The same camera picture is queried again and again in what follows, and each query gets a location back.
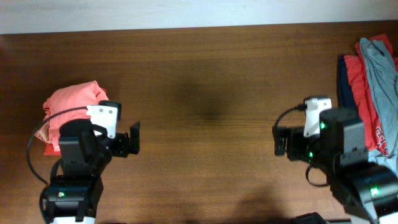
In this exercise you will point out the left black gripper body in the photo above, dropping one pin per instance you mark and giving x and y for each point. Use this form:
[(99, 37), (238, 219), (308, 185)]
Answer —
[(120, 146)]

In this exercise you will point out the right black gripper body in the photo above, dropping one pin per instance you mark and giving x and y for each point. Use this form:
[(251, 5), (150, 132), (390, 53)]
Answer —
[(300, 147)]

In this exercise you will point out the coral pink t-shirt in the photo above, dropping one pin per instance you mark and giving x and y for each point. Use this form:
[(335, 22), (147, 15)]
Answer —
[(84, 94)]

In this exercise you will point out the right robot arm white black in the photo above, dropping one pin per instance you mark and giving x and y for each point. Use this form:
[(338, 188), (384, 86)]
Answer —
[(367, 191)]

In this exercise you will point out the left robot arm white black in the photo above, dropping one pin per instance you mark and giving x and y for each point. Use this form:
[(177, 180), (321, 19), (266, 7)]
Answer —
[(75, 187)]

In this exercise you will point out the dark navy shirt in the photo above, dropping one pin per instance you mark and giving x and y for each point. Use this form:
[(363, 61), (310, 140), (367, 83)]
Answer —
[(344, 93)]

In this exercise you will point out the folded orange red printed shirt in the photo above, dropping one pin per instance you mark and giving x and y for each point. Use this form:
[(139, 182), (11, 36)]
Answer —
[(50, 151)]

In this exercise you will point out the light blue grey shirt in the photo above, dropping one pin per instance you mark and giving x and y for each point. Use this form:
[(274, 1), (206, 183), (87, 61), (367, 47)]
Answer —
[(382, 160)]

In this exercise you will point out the red t-shirt in pile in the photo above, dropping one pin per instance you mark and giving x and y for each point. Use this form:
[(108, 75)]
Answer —
[(358, 81)]

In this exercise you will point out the grey t-shirt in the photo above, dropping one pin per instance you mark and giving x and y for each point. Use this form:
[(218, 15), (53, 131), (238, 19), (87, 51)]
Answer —
[(382, 78)]

